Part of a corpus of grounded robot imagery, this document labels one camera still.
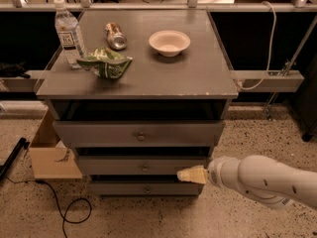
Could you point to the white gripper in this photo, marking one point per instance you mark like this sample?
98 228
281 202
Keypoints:
214 173

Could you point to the grey bottom drawer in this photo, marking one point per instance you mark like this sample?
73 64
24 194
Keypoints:
142 188

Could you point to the grey drawer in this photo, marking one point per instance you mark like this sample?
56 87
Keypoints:
142 188
136 165
80 134

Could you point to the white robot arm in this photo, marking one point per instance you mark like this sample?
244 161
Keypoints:
259 178

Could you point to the grey wooden drawer cabinet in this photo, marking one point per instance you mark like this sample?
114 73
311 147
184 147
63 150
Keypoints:
194 86

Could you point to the grey middle drawer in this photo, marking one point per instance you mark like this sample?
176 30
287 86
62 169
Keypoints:
136 165

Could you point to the grey top drawer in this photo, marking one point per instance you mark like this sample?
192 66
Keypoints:
80 134

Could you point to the dark cabinet at right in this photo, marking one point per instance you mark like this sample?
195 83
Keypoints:
304 102

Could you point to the white paper bowl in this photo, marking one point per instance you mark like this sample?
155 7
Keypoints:
169 43

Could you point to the green chip bag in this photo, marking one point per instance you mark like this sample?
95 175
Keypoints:
106 63

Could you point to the cardboard box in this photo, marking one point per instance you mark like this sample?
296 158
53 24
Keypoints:
51 159

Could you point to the crushed aluminium can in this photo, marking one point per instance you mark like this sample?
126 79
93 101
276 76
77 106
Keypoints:
115 37

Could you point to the black bar on floor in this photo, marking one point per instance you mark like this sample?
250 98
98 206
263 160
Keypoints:
22 144

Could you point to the clear plastic water bottle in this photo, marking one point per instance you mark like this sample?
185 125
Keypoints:
69 34

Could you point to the aluminium frame rail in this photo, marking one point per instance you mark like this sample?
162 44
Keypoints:
270 81

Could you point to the black object on rail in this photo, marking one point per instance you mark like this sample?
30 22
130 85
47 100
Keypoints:
13 70

